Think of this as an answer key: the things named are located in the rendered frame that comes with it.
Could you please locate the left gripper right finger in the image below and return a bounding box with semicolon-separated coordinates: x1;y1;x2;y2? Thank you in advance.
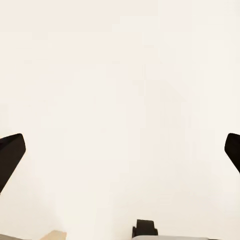
224;133;240;172

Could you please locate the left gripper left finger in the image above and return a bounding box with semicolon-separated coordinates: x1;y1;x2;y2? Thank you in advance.
0;133;26;193

